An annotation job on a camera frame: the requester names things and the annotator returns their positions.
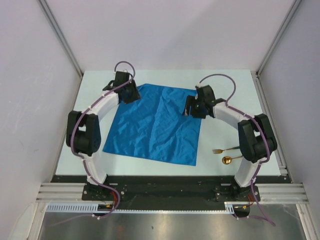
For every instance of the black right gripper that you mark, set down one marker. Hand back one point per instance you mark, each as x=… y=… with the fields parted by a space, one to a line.
x=191 y=101

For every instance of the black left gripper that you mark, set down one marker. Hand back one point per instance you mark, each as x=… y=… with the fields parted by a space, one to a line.
x=135 y=95

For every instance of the blue cloth napkin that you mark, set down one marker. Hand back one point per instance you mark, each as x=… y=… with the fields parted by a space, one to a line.
x=155 y=128

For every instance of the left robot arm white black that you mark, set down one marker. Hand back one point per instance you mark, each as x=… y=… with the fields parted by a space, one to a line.
x=83 y=134

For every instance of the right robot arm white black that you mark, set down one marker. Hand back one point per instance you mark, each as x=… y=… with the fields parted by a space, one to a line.
x=256 y=137

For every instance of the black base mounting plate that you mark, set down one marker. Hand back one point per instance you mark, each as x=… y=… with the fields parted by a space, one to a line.
x=169 y=193

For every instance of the gold fork green handle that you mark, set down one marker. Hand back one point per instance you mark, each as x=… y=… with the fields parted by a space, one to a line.
x=220 y=151

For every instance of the gold spoon green handle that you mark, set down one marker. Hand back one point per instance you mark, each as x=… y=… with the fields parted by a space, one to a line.
x=226 y=160

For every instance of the right aluminium corner post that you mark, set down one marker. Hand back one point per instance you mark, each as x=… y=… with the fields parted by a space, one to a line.
x=279 y=35

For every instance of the aluminium corner post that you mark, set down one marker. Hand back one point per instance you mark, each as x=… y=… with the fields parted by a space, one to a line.
x=49 y=15
x=279 y=35

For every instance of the left aluminium corner post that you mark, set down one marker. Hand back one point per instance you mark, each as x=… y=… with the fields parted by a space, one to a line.
x=49 y=15

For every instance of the aluminium front frame rail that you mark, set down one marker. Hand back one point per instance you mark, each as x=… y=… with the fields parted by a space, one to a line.
x=274 y=193

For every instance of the white slotted cable duct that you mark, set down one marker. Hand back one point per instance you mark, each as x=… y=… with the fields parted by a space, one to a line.
x=93 y=208

